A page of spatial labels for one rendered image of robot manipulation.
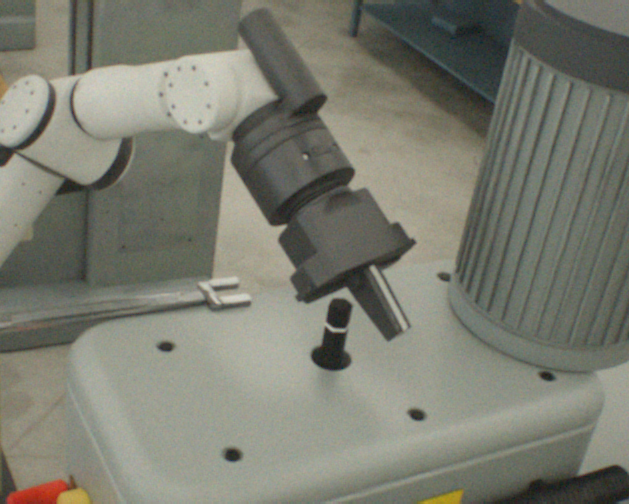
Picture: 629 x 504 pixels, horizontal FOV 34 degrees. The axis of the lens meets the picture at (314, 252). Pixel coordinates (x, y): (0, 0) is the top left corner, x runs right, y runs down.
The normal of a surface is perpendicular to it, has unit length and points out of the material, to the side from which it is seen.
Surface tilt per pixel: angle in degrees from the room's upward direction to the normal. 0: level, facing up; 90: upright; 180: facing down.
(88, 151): 85
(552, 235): 90
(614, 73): 90
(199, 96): 85
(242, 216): 0
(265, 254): 0
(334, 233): 31
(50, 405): 0
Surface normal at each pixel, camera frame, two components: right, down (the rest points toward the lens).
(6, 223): 0.47, 0.54
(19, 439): 0.14, -0.84
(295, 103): -0.55, 0.13
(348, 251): 0.47, -0.49
